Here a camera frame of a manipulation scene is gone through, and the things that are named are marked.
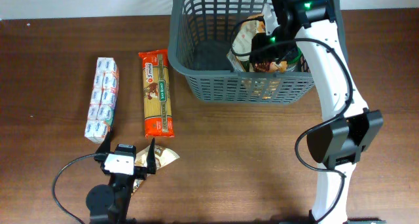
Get orange snack bag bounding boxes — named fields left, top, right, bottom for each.
left=227, top=14, right=288, bottom=73

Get white tissue multipack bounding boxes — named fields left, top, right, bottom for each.
left=84, top=57, right=119, bottom=144

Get orange spaghetti packet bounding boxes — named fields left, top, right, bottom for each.
left=138, top=49, right=175, bottom=138

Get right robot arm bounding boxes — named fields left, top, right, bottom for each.
left=249, top=0, right=384, bottom=223

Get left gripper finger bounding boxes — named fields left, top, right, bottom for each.
left=146, top=138, right=156, bottom=174
left=96, top=132, right=111, bottom=153

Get grey plastic basket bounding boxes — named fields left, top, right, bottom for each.
left=168, top=0, right=316, bottom=104

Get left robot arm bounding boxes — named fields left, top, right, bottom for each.
left=86, top=132, right=156, bottom=224

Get green lid seasoning jar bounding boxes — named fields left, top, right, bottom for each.
left=285, top=47, right=302, bottom=72

